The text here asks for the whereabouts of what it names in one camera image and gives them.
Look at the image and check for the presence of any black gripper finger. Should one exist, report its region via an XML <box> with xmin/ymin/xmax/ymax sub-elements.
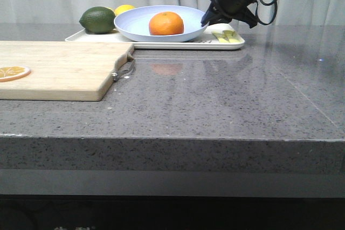
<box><xmin>201</xmin><ymin>3</ymin><xmax>219</xmax><ymax>26</ymax></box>
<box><xmin>207</xmin><ymin>12</ymin><xmax>232</xmax><ymax>25</ymax></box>

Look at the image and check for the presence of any orange fruit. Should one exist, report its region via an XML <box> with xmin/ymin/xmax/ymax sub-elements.
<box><xmin>149</xmin><ymin>11</ymin><xmax>184</xmax><ymax>36</ymax></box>

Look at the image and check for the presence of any light blue plate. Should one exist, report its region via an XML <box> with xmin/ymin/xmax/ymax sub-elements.
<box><xmin>114</xmin><ymin>5</ymin><xmax>208</xmax><ymax>43</ymax></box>

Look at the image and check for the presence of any white tray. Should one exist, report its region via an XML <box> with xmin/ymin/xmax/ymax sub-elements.
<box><xmin>65</xmin><ymin>23</ymin><xmax>245</xmax><ymax>50</ymax></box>

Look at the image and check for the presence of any yellow lemon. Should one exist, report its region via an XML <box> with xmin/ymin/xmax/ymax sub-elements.
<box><xmin>114</xmin><ymin>4</ymin><xmax>135</xmax><ymax>16</ymax></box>

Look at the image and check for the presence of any green lime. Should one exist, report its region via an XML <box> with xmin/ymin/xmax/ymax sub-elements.
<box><xmin>79</xmin><ymin>6</ymin><xmax>115</xmax><ymax>34</ymax></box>

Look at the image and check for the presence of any wooden cutting board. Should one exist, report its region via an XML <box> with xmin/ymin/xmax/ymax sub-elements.
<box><xmin>1</xmin><ymin>41</ymin><xmax>134</xmax><ymax>101</ymax></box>

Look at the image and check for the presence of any orange slice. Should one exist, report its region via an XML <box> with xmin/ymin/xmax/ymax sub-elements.
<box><xmin>1</xmin><ymin>66</ymin><xmax>31</xmax><ymax>82</ymax></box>

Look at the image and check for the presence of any metal cutting board handle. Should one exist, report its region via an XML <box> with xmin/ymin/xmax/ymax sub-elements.
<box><xmin>112</xmin><ymin>53</ymin><xmax>135</xmax><ymax>82</ymax></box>

